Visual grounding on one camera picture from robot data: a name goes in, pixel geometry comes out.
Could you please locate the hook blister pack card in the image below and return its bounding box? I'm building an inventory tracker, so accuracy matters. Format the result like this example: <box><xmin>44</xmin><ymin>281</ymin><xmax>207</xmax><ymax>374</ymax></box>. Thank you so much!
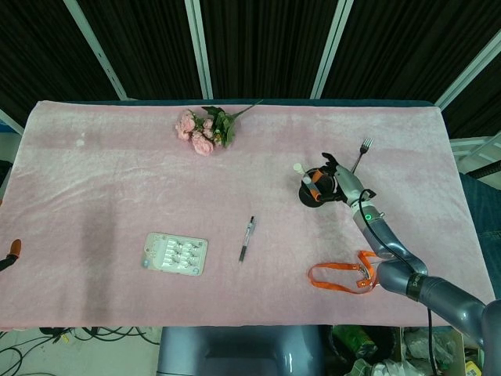
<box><xmin>140</xmin><ymin>232</ymin><xmax>209</xmax><ymax>277</ymax></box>

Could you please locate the black corrugated hose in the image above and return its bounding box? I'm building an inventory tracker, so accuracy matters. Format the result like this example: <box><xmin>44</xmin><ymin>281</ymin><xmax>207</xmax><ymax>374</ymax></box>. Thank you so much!
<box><xmin>467</xmin><ymin>154</ymin><xmax>501</xmax><ymax>179</ymax></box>

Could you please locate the pink plush table cloth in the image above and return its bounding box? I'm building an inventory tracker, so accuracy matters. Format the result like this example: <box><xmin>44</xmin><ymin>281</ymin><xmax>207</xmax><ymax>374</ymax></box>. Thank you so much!
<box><xmin>0</xmin><ymin>99</ymin><xmax>496</xmax><ymax>334</ymax></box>

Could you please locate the aluminium frame post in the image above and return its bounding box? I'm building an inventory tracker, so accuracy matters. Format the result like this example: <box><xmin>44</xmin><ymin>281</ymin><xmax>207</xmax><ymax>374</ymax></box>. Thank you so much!
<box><xmin>63</xmin><ymin>0</ymin><xmax>128</xmax><ymax>99</ymax></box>
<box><xmin>312</xmin><ymin>0</ymin><xmax>355</xmax><ymax>99</ymax></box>
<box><xmin>0</xmin><ymin>108</ymin><xmax>24</xmax><ymax>136</ymax></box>
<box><xmin>185</xmin><ymin>0</ymin><xmax>214</xmax><ymax>99</ymax></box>
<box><xmin>434</xmin><ymin>29</ymin><xmax>501</xmax><ymax>113</ymax></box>

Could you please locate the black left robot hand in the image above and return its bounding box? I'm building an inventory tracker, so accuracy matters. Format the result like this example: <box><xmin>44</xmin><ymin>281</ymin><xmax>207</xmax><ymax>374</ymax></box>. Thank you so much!
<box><xmin>0</xmin><ymin>238</ymin><xmax>23</xmax><ymax>273</ymax></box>

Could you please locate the black floor cable bundle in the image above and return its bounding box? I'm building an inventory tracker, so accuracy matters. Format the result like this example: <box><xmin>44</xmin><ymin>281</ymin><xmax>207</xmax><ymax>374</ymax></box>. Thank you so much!
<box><xmin>0</xmin><ymin>327</ymin><xmax>161</xmax><ymax>376</ymax></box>

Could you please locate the pink artificial rose bouquet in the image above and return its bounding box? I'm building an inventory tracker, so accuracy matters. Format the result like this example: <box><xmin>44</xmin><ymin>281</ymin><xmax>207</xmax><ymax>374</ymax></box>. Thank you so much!
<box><xmin>175</xmin><ymin>99</ymin><xmax>264</xmax><ymax>157</ymax></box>

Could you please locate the green plastic bag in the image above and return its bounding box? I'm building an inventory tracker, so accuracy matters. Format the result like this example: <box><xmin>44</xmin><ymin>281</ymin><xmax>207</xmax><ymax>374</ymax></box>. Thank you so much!
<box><xmin>332</xmin><ymin>324</ymin><xmax>379</xmax><ymax>360</ymax></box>

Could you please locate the grey robot torso base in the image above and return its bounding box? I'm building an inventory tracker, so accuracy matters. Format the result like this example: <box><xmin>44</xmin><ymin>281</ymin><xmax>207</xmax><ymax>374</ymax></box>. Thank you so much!
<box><xmin>156</xmin><ymin>325</ymin><xmax>326</xmax><ymax>376</ymax></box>

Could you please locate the black gel pen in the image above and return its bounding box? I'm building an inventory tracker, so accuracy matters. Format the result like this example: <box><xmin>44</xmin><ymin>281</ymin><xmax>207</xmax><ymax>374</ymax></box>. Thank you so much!
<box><xmin>238</xmin><ymin>215</ymin><xmax>257</xmax><ymax>263</ymax></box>

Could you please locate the orange lanyard strap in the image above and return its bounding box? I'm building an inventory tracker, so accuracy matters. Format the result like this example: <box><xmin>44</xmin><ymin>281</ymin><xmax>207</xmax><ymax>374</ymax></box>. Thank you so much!
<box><xmin>307</xmin><ymin>250</ymin><xmax>380</xmax><ymax>295</ymax></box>

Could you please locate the blue denim fabric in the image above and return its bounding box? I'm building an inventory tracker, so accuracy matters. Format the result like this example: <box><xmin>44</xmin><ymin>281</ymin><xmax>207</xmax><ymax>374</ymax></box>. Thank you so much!
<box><xmin>460</xmin><ymin>172</ymin><xmax>501</xmax><ymax>275</ymax></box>

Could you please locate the white metal rack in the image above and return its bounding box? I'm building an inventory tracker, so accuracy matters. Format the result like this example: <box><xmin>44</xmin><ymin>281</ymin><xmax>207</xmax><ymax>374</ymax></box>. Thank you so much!
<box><xmin>449</xmin><ymin>131</ymin><xmax>501</xmax><ymax>173</ymax></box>

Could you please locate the white plastic bag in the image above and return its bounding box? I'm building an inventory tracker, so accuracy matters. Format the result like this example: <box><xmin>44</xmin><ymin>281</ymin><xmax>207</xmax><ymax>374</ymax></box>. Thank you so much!
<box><xmin>348</xmin><ymin>358</ymin><xmax>427</xmax><ymax>376</ymax></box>

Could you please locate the black round pen holder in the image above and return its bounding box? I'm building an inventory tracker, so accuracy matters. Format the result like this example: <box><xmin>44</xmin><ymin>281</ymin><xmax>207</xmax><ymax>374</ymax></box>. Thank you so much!
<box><xmin>297</xmin><ymin>167</ymin><xmax>341</xmax><ymax>208</ymax></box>

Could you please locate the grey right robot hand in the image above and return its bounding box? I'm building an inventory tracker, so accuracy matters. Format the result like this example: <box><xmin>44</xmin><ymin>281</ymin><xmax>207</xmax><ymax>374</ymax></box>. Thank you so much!
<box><xmin>308</xmin><ymin>152</ymin><xmax>373</xmax><ymax>205</ymax></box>

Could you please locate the black pleated curtain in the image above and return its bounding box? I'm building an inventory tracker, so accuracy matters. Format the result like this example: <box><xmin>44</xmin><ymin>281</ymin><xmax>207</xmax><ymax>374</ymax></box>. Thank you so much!
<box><xmin>0</xmin><ymin>0</ymin><xmax>501</xmax><ymax>138</ymax></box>

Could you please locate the brown cardboard box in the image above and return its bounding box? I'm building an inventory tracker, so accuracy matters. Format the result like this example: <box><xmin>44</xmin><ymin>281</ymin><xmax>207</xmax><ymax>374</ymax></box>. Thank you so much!
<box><xmin>391</xmin><ymin>327</ymin><xmax>467</xmax><ymax>376</ymax></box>

